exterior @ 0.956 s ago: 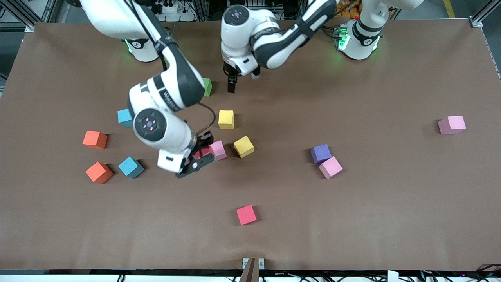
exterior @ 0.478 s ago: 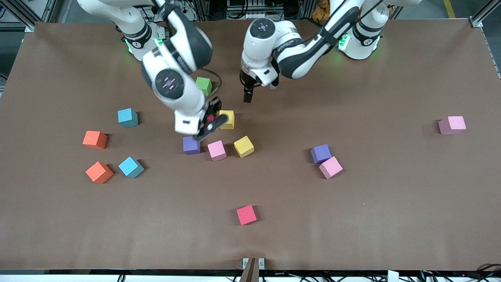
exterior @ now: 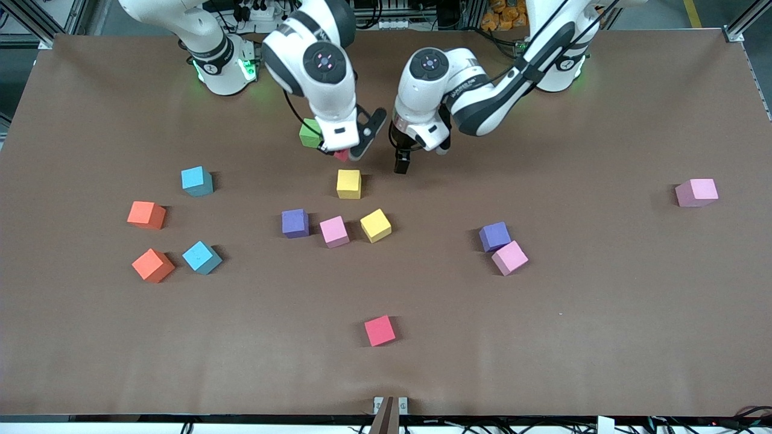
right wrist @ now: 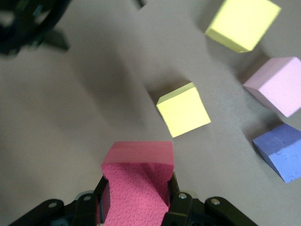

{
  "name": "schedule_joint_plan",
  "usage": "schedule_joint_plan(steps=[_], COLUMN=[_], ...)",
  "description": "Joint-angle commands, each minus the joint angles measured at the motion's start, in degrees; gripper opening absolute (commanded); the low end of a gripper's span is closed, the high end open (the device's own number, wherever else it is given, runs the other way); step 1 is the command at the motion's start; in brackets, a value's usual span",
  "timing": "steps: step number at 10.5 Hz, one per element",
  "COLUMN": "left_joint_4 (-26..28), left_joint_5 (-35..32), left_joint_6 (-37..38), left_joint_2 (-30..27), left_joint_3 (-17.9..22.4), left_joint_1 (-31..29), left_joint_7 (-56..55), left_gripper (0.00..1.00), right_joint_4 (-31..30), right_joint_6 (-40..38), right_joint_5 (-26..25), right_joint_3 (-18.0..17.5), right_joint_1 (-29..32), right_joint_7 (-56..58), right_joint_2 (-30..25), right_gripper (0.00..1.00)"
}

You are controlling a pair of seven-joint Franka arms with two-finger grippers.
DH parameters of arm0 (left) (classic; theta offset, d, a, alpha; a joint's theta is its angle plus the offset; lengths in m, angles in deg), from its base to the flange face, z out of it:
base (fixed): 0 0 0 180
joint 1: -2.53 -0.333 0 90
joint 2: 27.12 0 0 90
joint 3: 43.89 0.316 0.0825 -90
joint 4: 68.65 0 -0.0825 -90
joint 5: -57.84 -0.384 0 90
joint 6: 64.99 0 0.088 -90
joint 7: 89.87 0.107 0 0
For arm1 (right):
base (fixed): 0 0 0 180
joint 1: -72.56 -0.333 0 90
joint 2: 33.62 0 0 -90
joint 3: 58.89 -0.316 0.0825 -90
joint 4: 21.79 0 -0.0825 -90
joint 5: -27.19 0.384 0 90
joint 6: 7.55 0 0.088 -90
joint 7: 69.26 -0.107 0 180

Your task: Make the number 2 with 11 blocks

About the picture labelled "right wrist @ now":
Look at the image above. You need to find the brown table cover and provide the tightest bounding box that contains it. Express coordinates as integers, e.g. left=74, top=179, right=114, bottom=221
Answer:
left=0, top=0, right=301, bottom=226

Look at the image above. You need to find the yellow foam cube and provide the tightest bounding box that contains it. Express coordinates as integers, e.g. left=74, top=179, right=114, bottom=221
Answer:
left=156, top=81, right=212, bottom=138
left=205, top=0, right=282, bottom=54

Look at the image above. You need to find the purple foam cube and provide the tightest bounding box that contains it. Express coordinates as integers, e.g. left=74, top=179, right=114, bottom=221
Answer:
left=252, top=122, right=301, bottom=184

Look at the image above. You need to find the red foam cube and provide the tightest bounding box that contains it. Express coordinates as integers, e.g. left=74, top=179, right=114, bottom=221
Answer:
left=100, top=140, right=176, bottom=226

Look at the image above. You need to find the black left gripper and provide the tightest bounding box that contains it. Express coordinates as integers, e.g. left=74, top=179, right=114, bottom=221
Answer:
left=0, top=0, right=71, bottom=57

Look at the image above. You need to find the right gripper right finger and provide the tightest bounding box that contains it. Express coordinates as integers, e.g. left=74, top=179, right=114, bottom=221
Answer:
left=164, top=172, right=259, bottom=226

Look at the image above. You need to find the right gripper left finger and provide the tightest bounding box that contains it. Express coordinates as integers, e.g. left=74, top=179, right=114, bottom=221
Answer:
left=9, top=176, right=111, bottom=226

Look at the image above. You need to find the pink foam cube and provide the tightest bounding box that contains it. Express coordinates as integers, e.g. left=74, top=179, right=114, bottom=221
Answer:
left=242, top=56, right=301, bottom=118

